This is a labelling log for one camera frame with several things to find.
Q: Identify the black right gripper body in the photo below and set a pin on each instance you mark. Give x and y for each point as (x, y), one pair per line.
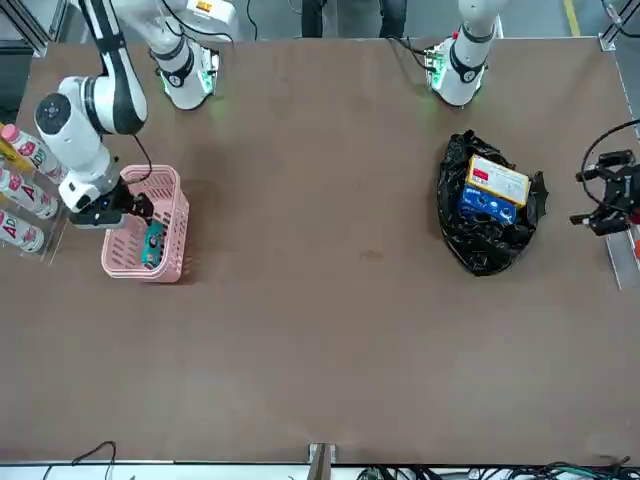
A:
(112, 205)

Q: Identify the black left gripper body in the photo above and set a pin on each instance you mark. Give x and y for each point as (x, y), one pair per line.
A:
(630, 195)

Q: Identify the teal snack packet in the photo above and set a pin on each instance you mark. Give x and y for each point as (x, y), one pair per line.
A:
(153, 247)

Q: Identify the yellow wafer snack pack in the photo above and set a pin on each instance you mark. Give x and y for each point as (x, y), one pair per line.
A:
(497, 180)

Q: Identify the blue cookie box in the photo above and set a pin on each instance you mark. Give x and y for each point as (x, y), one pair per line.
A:
(485, 207)

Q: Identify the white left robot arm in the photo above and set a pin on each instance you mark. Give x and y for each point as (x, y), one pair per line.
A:
(462, 65)

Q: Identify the pink plastic basket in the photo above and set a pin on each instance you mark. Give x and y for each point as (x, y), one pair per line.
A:
(177, 220)

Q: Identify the black plastic bag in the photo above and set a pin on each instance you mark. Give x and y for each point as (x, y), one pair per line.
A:
(480, 250)

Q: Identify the orange fruit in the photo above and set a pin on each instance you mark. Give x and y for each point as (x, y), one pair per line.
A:
(637, 249)

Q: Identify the clear acrylic fruit stand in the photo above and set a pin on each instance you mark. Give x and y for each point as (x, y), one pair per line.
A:
(625, 265)

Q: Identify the clear acrylic bottle shelf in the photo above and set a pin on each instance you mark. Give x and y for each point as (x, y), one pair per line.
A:
(55, 235)

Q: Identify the white pink-capped milk bottle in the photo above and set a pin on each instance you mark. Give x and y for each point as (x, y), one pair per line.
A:
(35, 155)
(20, 232)
(30, 195)

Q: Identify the yellow juice bottle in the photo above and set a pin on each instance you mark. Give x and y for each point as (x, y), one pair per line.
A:
(12, 152)

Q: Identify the white control box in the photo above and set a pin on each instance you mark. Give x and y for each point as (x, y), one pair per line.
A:
(210, 10)

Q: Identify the person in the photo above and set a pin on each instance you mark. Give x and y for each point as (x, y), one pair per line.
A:
(350, 17)

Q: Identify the aluminium frame beam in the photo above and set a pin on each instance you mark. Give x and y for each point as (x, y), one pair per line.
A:
(612, 30)
(25, 25)

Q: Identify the aluminium frame post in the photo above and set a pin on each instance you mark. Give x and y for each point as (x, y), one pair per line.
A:
(322, 462)

